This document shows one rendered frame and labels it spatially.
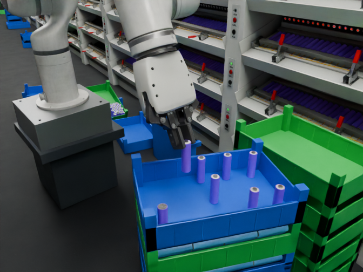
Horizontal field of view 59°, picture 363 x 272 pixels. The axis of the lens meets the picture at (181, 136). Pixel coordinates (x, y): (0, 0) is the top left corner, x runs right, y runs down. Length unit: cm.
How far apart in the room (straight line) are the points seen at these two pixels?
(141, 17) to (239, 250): 45
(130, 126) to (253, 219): 137
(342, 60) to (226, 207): 62
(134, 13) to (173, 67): 11
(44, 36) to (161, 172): 65
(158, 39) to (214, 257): 40
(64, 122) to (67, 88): 13
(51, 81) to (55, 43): 13
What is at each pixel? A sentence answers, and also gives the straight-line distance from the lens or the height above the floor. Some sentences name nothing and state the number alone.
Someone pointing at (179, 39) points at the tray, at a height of 51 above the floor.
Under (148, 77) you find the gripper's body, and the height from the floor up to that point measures 67.
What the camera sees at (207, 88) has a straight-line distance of 148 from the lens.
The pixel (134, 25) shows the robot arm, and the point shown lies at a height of 75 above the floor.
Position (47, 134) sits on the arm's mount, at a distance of 116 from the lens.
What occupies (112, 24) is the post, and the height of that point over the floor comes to 45.
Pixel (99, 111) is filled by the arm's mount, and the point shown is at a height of 36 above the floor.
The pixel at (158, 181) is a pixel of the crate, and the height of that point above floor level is 40.
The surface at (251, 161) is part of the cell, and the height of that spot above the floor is 45.
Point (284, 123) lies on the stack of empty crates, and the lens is 98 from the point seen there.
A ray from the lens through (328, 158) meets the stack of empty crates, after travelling 89.
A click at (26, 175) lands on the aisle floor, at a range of 161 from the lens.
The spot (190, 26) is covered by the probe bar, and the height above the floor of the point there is 58.
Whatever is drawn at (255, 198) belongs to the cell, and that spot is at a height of 45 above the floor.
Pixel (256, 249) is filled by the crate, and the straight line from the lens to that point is 67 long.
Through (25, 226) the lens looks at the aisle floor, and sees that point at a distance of 133.
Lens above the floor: 84
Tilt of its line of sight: 28 degrees down
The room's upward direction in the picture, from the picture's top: straight up
